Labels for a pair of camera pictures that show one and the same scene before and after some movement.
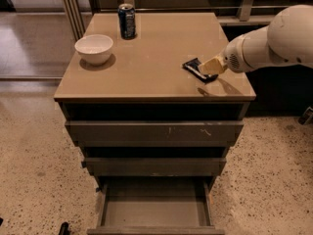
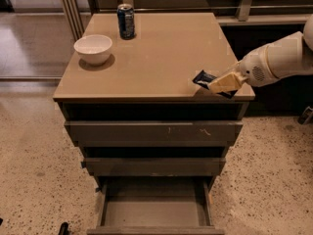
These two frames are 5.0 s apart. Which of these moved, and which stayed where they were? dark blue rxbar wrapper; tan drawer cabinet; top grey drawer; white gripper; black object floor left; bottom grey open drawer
Moved: dark blue rxbar wrapper; white gripper
Stayed: top grey drawer; tan drawer cabinet; bottom grey open drawer; black object floor left
